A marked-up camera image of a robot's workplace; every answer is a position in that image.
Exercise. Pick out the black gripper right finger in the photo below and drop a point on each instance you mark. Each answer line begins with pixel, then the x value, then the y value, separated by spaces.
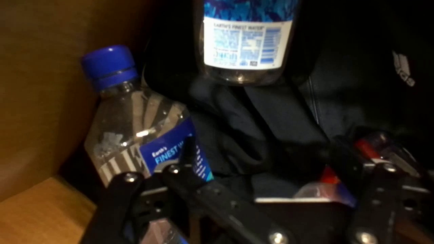
pixel 388 204

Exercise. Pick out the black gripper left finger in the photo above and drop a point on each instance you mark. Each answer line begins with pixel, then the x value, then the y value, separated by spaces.
pixel 217 204

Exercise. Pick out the blue cap water bottle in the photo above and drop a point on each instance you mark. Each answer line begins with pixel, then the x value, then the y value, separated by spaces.
pixel 131 117

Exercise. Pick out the white cardboard box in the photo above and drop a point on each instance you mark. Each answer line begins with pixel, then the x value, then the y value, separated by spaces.
pixel 41 90

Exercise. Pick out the red white plastic packet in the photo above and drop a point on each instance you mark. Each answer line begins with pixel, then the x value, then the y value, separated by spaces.
pixel 333 177

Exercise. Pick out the blue label water bottle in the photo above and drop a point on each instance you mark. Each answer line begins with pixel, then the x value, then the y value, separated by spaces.
pixel 246 41

